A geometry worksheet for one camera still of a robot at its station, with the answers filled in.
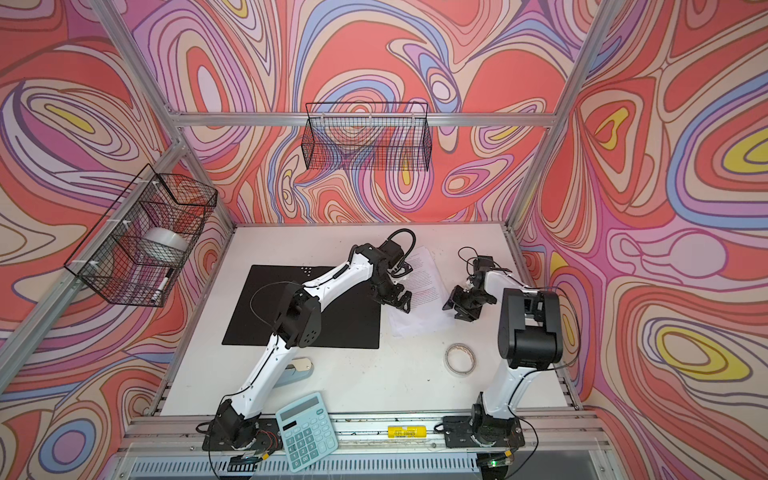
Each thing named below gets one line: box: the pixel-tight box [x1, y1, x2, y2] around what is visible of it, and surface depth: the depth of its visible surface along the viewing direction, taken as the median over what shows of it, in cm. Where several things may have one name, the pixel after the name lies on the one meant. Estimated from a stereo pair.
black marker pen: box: [151, 268, 174, 302], surface depth 73 cm
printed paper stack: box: [388, 246, 457, 337], surface depth 95 cm
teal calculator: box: [275, 392, 339, 473], surface depth 73 cm
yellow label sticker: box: [387, 426, 427, 439], surface depth 74 cm
